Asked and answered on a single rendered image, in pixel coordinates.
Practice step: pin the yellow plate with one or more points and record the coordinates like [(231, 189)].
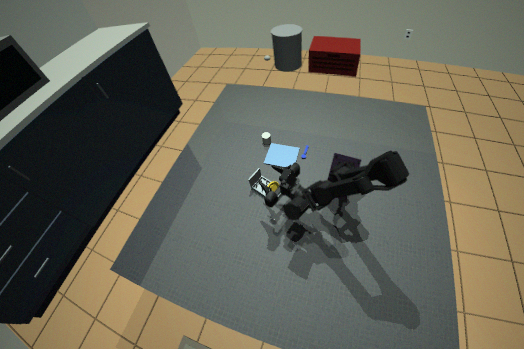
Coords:
[(273, 185)]

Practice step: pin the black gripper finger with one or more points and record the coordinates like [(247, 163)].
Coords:
[(280, 169), (265, 188)]

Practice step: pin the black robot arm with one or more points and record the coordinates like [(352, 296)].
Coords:
[(387, 168)]

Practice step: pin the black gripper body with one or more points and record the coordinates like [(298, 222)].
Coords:
[(272, 197)]

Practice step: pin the light blue flat mat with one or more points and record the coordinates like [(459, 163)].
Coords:
[(281, 155)]

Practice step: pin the dark grey dish rack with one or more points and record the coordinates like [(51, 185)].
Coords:
[(253, 180)]

